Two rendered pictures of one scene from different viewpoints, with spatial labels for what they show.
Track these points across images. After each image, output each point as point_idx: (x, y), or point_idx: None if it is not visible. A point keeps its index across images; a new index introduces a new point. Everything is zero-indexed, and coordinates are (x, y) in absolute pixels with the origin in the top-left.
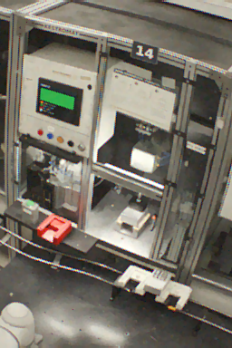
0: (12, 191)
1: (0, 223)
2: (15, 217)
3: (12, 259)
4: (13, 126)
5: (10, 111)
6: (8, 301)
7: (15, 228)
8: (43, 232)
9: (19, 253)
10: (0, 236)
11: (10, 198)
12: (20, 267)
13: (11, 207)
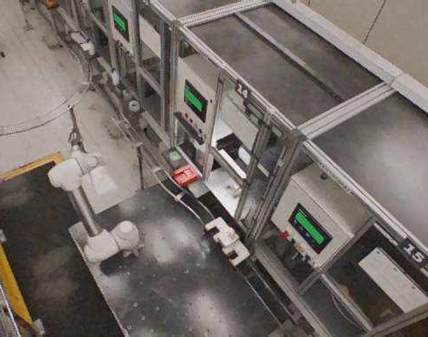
0: (173, 140)
1: None
2: (167, 158)
3: (158, 182)
4: (174, 103)
5: (172, 92)
6: (139, 212)
7: None
8: (177, 175)
9: (159, 182)
10: None
11: (172, 144)
12: (160, 190)
13: (167, 150)
